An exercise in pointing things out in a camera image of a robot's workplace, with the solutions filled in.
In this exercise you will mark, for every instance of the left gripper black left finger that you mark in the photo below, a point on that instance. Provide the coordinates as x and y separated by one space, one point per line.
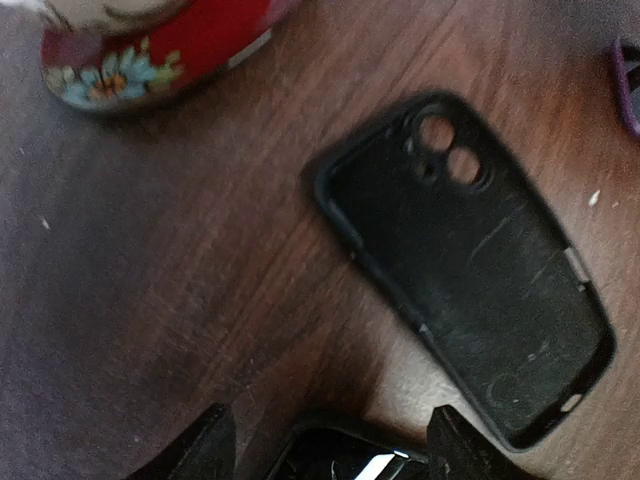
206 449

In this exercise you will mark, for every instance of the white ceramic bowl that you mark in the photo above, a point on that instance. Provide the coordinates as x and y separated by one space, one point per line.
115 17

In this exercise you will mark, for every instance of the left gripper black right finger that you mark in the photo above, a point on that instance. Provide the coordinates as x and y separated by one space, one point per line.
457 450

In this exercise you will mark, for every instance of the red floral saucer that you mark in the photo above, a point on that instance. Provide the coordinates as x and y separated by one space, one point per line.
108 74

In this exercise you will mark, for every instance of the black phone edge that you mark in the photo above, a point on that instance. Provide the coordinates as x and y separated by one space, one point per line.
341 449

